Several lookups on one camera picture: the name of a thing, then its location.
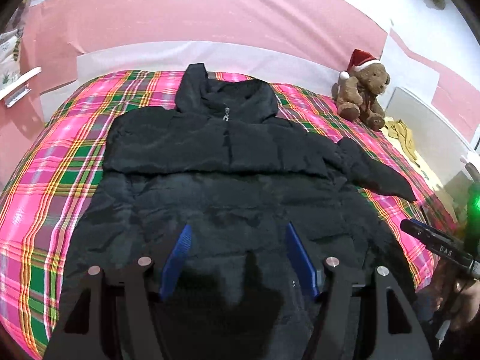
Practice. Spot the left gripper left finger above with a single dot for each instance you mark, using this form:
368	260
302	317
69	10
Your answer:
108	302

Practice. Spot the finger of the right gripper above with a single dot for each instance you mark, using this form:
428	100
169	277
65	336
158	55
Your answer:
437	229
429	242

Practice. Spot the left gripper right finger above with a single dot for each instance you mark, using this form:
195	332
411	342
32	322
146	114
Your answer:
361	316

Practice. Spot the black puffer jacket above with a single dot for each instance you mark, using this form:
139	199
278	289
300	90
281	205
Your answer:
223	162

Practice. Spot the person right hand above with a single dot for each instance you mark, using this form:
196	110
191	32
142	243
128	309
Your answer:
444	283

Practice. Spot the yellow cloth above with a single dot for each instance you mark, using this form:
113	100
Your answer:
401	137

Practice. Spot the pink plaid bed sheet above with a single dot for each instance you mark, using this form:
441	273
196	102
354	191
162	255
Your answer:
52	186

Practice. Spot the brown teddy bear santa hat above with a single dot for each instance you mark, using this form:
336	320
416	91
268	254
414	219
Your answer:
356	91

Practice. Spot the white shelf board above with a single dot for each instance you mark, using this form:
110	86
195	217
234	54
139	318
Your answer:
18	89

